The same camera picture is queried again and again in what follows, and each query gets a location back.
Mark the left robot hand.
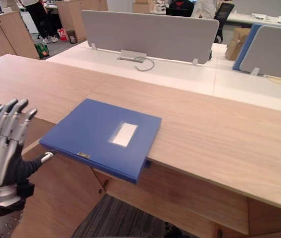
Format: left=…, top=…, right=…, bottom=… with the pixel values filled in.
left=0, top=98, right=54, bottom=188

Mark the blue file folder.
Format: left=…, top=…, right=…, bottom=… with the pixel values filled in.
left=39, top=98, right=163, bottom=185

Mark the wooden cabinet door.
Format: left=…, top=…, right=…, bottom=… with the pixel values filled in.
left=10, top=143, right=109, bottom=238

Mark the wooden storage cabinet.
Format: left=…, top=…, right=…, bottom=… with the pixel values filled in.
left=0, top=11, right=40, bottom=64

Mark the long wooden cabinet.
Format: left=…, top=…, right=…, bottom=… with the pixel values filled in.
left=0, top=54, right=281, bottom=238

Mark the white office desk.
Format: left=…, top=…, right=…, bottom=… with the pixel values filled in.
left=44, top=40, right=281, bottom=110

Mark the green box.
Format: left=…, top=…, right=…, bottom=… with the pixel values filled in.
left=34, top=43, right=50, bottom=60

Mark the red and white bag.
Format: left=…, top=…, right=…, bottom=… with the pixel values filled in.
left=57, top=28, right=69, bottom=41

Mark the dark waste bin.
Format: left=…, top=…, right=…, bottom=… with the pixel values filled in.
left=66, top=30, right=78, bottom=44

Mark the person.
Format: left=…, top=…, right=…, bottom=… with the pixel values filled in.
left=21, top=0, right=59, bottom=44
left=190, top=0, right=222, bottom=20

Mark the grey desk partition screen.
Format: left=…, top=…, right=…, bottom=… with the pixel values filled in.
left=81, top=10, right=220, bottom=65

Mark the cardboard box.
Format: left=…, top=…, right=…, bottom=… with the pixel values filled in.
left=225, top=27, right=251, bottom=61

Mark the blue and grey partition screen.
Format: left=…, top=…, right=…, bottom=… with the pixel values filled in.
left=232, top=22, right=281, bottom=82

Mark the grey cable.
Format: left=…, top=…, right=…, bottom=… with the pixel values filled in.
left=134, top=56, right=155, bottom=72

